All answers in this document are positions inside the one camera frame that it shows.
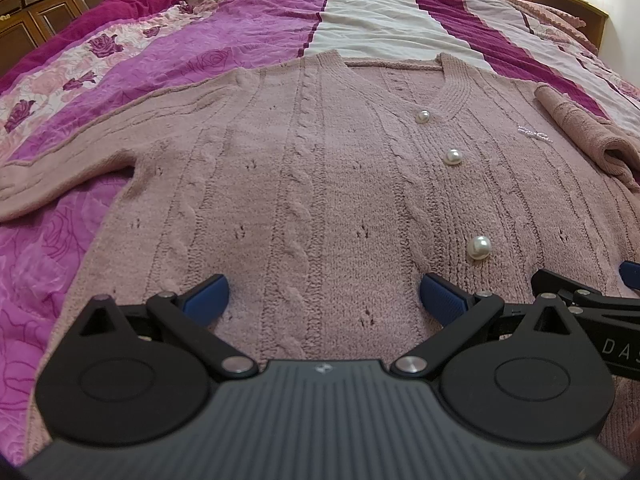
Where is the pink knit cardigan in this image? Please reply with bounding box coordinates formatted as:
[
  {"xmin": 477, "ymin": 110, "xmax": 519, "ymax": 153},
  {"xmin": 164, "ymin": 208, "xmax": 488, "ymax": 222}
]
[{"xmin": 0, "ymin": 50, "xmax": 640, "ymax": 466}]

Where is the pink crochet pillow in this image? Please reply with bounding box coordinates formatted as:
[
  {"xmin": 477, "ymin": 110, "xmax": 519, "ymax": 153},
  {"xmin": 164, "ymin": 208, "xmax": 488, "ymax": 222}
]
[{"xmin": 521, "ymin": 0, "xmax": 586, "ymax": 29}]

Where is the magenta velvet pillow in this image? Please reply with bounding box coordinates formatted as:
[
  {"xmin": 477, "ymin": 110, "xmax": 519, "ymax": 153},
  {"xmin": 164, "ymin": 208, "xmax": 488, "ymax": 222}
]
[{"xmin": 1, "ymin": 0, "xmax": 180, "ymax": 92}]

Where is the striped purple floral bedspread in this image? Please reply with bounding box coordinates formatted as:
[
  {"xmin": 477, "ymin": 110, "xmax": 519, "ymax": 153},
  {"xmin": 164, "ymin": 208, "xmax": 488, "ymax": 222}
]
[{"xmin": 1, "ymin": 0, "xmax": 639, "ymax": 464}]

